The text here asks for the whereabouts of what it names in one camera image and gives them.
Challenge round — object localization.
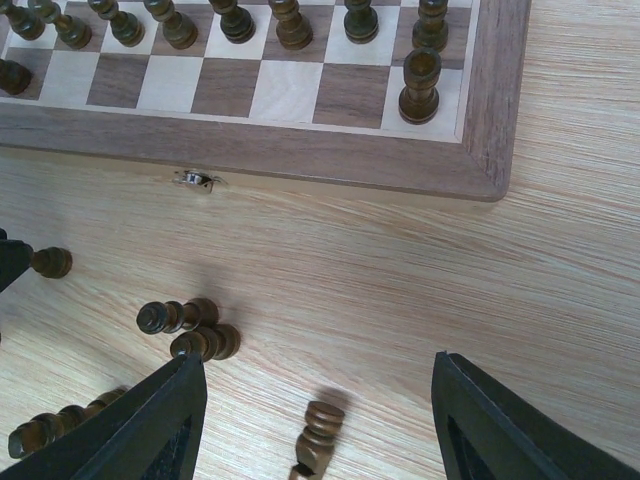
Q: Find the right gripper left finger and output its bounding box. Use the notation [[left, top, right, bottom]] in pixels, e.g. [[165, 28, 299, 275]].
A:
[[1, 354, 207, 479]]

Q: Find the wooden chess board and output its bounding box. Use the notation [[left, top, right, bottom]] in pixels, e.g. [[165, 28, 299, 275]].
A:
[[1, 1, 531, 202]]

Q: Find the metal board latch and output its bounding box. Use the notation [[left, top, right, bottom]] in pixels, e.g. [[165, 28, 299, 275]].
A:
[[172, 170, 228, 194]]

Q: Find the dark piece two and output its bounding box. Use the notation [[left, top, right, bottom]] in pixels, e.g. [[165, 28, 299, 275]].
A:
[[170, 324, 241, 362], [0, 59, 32, 95]]

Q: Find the dark pawn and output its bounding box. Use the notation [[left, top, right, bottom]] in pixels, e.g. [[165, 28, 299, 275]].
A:
[[87, 0, 144, 47], [209, 0, 255, 44], [268, 0, 313, 50], [143, 0, 198, 50], [412, 0, 449, 52], [344, 0, 379, 44]]

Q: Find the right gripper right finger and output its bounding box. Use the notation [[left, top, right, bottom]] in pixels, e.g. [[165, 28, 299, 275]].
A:
[[431, 351, 639, 479]]

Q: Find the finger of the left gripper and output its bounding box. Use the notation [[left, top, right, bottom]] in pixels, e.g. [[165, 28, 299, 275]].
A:
[[0, 229, 34, 292]]

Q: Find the dark piece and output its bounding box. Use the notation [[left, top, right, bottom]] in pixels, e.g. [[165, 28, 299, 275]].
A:
[[28, 0, 92, 50], [398, 47, 442, 125], [31, 247, 73, 279], [8, 387, 128, 459]]

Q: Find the dark piece one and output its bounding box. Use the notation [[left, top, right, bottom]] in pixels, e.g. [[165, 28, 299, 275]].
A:
[[289, 400, 345, 479], [1, 0, 45, 41], [136, 297, 219, 335]]

